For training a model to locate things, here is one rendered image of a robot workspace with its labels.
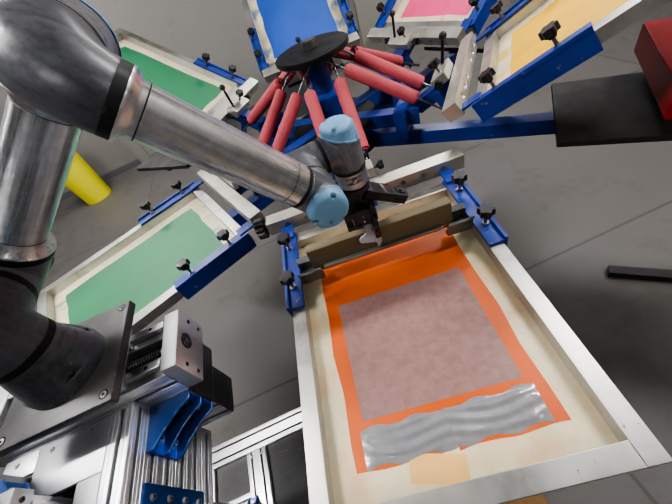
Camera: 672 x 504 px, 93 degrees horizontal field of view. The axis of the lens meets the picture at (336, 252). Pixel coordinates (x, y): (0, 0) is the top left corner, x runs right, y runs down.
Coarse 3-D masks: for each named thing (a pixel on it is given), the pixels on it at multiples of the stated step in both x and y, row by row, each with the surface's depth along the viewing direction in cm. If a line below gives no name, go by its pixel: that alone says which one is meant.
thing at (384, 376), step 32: (384, 256) 95; (352, 288) 90; (384, 288) 87; (352, 320) 84; (384, 320) 81; (352, 352) 78; (384, 352) 76; (416, 352) 73; (352, 384) 73; (384, 384) 71; (416, 384) 69; (352, 416) 69; (384, 416) 67; (352, 448) 65
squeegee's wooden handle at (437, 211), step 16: (416, 208) 85; (432, 208) 83; (448, 208) 84; (384, 224) 84; (400, 224) 85; (416, 224) 86; (432, 224) 87; (336, 240) 86; (352, 240) 86; (384, 240) 88; (320, 256) 88; (336, 256) 89
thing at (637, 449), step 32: (416, 192) 103; (448, 192) 100; (512, 256) 78; (512, 288) 76; (544, 320) 66; (576, 352) 61; (608, 384) 56; (320, 416) 68; (608, 416) 54; (320, 448) 63; (608, 448) 51; (640, 448) 50; (320, 480) 60; (480, 480) 53; (512, 480) 52; (544, 480) 51; (576, 480) 50
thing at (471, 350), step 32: (416, 256) 91; (448, 256) 88; (416, 288) 84; (448, 288) 81; (480, 288) 79; (416, 320) 78; (448, 320) 76; (480, 320) 74; (448, 352) 71; (480, 352) 69; (512, 352) 67; (448, 384) 67; (480, 384) 65; (512, 384) 64; (544, 384) 62
